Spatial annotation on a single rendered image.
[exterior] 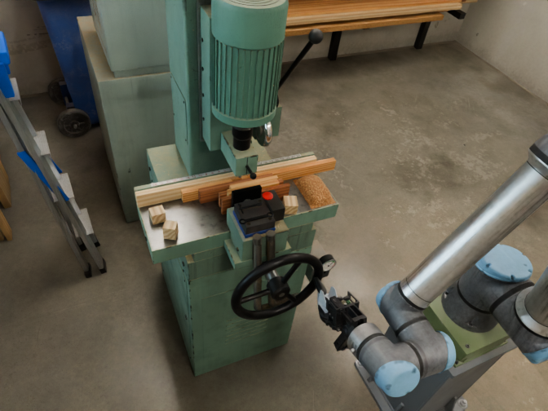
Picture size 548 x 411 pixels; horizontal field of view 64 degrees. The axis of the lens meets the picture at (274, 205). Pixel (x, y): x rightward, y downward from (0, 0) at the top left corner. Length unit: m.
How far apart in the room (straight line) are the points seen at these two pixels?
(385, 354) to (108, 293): 1.54
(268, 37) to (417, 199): 2.09
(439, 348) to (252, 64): 0.80
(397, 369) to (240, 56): 0.78
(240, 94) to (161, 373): 1.33
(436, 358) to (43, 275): 1.89
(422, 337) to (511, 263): 0.44
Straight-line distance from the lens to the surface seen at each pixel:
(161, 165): 1.67
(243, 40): 1.05
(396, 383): 1.08
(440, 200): 3.03
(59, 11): 2.81
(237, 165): 1.29
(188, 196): 1.36
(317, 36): 1.11
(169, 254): 1.29
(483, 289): 1.47
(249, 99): 1.13
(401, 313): 1.18
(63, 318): 2.29
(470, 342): 1.59
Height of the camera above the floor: 1.88
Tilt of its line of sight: 45 degrees down
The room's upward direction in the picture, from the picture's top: 8 degrees clockwise
